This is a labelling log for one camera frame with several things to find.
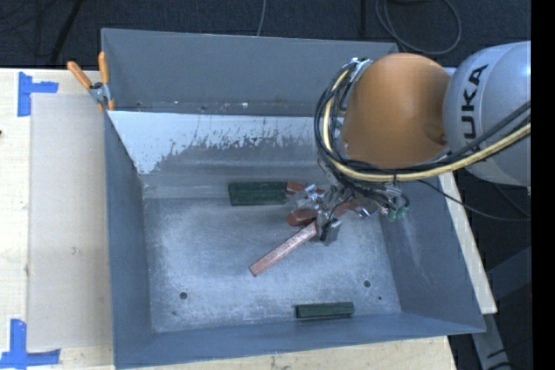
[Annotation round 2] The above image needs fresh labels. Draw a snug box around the dark green flat block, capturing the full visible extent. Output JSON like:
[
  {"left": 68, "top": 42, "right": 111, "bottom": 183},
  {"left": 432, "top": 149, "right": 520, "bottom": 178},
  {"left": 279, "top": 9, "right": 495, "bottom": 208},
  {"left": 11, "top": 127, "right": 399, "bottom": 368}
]
[
  {"left": 295, "top": 301, "right": 356, "bottom": 321},
  {"left": 227, "top": 181, "right": 290, "bottom": 207}
]

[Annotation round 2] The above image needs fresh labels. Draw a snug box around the grey metal bin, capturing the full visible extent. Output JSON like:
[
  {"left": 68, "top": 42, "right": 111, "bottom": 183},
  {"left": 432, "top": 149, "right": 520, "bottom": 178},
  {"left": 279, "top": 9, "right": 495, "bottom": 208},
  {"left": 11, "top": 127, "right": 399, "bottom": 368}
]
[{"left": 100, "top": 28, "right": 487, "bottom": 370}]

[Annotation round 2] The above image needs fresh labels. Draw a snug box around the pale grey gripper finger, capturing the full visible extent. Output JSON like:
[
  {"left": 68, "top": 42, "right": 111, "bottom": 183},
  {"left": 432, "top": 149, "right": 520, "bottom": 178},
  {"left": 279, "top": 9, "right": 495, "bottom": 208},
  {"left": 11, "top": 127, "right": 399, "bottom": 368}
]
[
  {"left": 315, "top": 207, "right": 343, "bottom": 248},
  {"left": 296, "top": 185, "right": 325, "bottom": 210}
]

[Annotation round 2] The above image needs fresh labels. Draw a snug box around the dark red-brown flat block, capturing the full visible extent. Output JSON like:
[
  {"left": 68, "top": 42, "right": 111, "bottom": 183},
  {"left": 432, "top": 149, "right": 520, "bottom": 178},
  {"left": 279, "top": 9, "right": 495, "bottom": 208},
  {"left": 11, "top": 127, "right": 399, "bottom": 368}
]
[
  {"left": 285, "top": 180, "right": 325, "bottom": 195},
  {"left": 284, "top": 204, "right": 323, "bottom": 228}
]

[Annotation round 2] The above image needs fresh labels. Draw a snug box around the long red-brown block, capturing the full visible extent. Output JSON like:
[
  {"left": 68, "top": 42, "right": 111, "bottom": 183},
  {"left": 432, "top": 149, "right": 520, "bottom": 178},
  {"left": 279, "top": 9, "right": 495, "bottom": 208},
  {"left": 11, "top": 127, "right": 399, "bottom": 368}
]
[{"left": 249, "top": 222, "right": 321, "bottom": 278}]

